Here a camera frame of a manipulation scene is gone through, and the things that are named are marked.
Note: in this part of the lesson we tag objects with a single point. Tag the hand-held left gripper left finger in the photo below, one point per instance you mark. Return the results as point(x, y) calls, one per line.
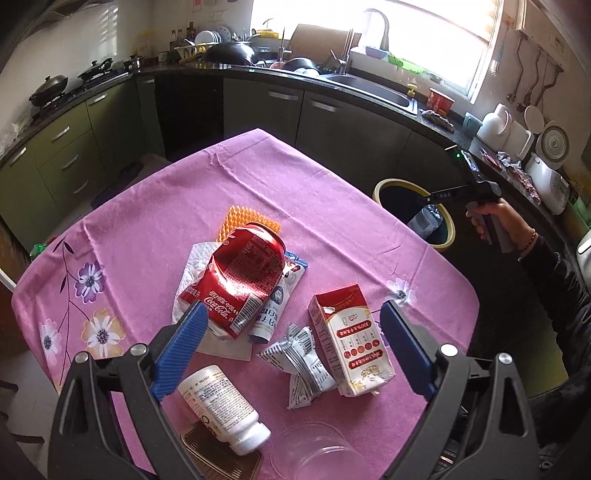
point(182, 350)

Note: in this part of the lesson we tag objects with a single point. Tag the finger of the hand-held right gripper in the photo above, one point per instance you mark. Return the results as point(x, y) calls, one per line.
point(445, 194)

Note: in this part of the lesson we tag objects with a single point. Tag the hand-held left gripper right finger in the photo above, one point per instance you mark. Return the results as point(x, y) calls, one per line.
point(406, 350)

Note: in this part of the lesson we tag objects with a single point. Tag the bluish plastic bottle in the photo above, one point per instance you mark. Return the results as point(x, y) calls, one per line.
point(425, 220)

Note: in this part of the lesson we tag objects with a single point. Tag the yellow rimmed trash bin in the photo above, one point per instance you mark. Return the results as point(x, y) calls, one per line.
point(399, 201)

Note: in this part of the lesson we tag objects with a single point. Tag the white red milk carton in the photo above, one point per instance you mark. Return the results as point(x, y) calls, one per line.
point(351, 341)

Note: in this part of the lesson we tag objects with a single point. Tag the white pill bottle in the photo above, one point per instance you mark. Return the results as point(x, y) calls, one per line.
point(217, 401)

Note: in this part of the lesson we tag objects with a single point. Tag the crushed red soda can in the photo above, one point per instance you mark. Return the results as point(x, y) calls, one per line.
point(240, 267)

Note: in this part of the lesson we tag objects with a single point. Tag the brown plastic tray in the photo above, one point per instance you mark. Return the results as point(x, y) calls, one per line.
point(207, 454)

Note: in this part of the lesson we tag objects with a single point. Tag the silver foil wrapper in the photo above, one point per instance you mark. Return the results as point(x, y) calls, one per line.
point(300, 369)

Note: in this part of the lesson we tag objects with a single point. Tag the clear plastic cup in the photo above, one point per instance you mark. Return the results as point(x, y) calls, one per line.
point(314, 454)

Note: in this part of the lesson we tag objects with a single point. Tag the person's right forearm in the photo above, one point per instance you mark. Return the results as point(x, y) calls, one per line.
point(558, 277)

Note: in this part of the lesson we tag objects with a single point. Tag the person's right hand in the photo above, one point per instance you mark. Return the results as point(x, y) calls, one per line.
point(510, 224)

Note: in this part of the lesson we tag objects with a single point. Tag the pile of snack wrappers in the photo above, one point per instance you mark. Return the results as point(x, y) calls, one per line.
point(512, 168)

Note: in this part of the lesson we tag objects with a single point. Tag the white square container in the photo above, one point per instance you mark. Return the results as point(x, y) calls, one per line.
point(517, 141)

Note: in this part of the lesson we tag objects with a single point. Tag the white rice cooker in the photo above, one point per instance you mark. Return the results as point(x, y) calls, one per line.
point(549, 182)

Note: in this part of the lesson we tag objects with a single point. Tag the white jug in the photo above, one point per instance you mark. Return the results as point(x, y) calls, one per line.
point(491, 124)

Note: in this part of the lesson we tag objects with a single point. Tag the teal cup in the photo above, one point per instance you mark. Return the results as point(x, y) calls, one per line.
point(472, 123)

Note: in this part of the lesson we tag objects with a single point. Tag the brown scrubbing cloth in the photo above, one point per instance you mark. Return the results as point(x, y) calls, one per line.
point(438, 120)

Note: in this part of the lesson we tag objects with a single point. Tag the round patterned plate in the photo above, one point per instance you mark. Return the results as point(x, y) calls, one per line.
point(556, 145)

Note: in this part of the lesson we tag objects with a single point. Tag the white paper towel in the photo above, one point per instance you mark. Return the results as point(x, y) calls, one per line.
point(196, 263)

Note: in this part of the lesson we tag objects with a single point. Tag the red paper cup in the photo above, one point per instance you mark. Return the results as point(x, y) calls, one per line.
point(441, 101)

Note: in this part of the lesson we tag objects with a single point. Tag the white blue squeezed tube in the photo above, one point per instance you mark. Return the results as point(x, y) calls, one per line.
point(272, 314)

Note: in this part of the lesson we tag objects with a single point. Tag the steel sink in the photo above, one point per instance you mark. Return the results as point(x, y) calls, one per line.
point(369, 92)

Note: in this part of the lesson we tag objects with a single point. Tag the green plastic tray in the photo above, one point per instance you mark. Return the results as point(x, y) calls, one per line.
point(406, 64)

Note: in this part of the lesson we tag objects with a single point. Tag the pink floral tablecloth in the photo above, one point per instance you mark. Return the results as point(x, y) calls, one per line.
point(300, 184)

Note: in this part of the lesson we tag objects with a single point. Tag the orange spiky pad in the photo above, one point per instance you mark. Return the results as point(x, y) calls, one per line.
point(244, 216)

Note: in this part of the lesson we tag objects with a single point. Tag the blue bowl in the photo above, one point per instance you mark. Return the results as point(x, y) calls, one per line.
point(376, 52)

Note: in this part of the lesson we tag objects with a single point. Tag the chrome faucet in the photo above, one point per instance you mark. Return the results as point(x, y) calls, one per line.
point(342, 57)

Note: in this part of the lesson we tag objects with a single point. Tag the black gooseneck faucet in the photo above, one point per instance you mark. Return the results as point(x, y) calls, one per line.
point(385, 23)

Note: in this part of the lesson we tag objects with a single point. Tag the black pot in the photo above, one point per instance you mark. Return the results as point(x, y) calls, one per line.
point(300, 65)

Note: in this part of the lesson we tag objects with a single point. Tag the cardboard box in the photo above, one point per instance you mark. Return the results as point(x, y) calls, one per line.
point(318, 39)

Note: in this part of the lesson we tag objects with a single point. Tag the dark kitchen cabinets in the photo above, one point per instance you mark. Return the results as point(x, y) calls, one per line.
point(258, 110)

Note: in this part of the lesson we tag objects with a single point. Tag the green kitchen cabinets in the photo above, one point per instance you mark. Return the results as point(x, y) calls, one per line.
point(60, 157)

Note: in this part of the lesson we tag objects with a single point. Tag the large black wok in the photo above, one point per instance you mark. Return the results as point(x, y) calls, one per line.
point(231, 53)

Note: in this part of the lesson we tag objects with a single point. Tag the clear plastic bag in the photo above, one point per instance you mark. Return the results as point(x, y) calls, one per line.
point(16, 127)

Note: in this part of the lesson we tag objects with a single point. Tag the gas stove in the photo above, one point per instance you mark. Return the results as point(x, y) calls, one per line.
point(78, 90)

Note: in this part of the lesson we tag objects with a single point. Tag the dish rack with plates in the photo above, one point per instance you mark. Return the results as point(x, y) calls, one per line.
point(207, 39)

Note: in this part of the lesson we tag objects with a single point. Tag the small steel pot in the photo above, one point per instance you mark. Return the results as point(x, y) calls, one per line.
point(133, 62)

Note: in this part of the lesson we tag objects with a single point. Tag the black lidded frying pan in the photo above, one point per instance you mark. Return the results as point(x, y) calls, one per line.
point(94, 69)

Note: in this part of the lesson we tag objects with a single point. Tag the black lidded wok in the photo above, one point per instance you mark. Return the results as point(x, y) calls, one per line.
point(48, 87)

